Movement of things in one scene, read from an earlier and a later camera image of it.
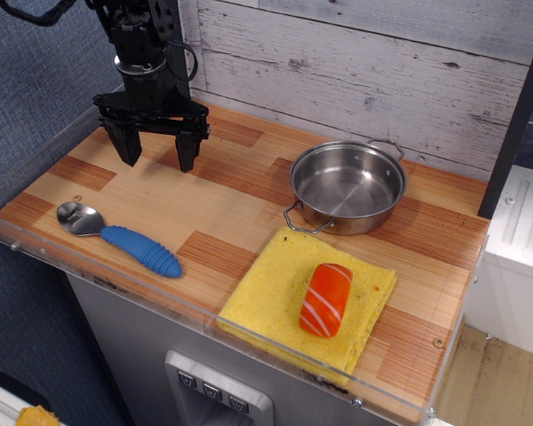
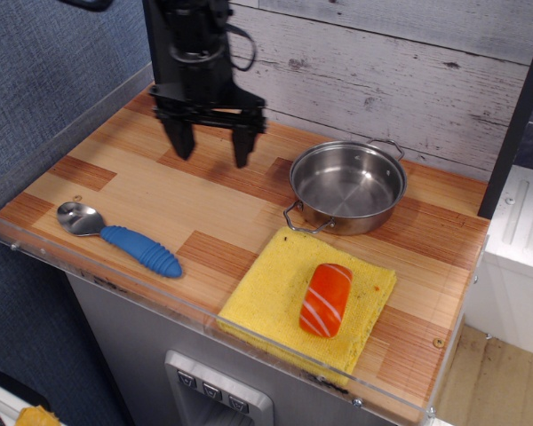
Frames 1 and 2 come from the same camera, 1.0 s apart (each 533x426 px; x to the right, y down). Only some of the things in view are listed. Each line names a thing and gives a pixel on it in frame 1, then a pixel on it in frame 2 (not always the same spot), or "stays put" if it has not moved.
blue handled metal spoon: [85, 219] stays put
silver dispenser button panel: [202, 396] stays put
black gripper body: [150, 99] to [193, 79]
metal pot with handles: [357, 185] stays put
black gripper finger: [128, 143] to [182, 135]
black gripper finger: [188, 145] to [244, 143]
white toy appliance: [511, 302] stays put
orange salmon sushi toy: [324, 300] stays put
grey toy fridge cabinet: [164, 368] stays put
